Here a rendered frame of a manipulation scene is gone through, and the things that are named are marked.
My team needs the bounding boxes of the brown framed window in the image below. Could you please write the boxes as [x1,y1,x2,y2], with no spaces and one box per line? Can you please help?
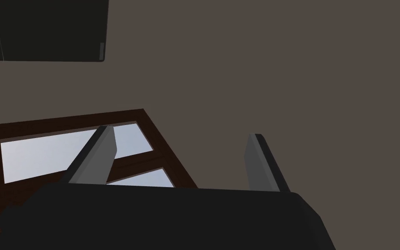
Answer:
[0,108,199,250]

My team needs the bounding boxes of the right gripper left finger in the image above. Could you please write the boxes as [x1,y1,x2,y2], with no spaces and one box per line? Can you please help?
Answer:
[61,125,118,185]

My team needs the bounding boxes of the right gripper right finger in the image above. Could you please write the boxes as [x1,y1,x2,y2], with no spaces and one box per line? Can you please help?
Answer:
[244,133,291,193]

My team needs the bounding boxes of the black wall cabinet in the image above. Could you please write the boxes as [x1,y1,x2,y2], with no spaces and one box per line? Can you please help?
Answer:
[0,0,110,63]

